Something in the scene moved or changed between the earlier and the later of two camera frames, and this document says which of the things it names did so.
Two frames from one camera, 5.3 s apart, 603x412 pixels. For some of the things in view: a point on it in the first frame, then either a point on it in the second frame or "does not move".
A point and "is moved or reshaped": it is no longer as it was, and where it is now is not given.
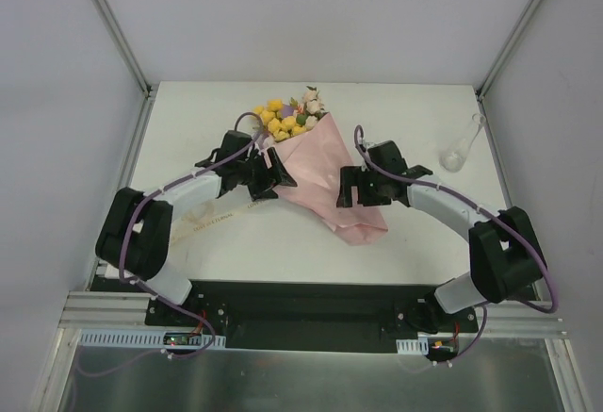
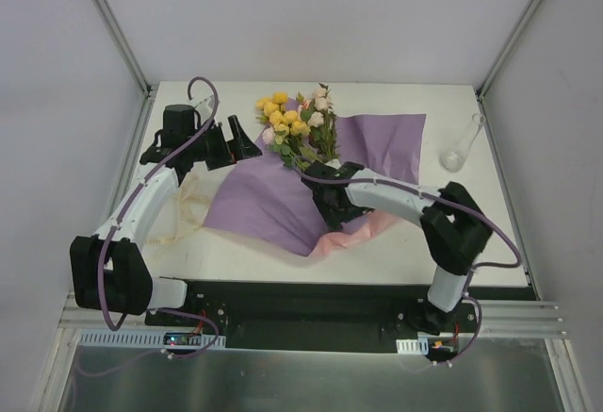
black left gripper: (259, 173) → (219, 149)
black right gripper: (356, 186) → (327, 193)
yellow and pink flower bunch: (288, 120) is moved or reshaped
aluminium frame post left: (112, 27) does not move
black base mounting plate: (311, 317) does not move
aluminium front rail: (111, 309) does not move
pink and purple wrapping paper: (312, 159) is moved or reshaped
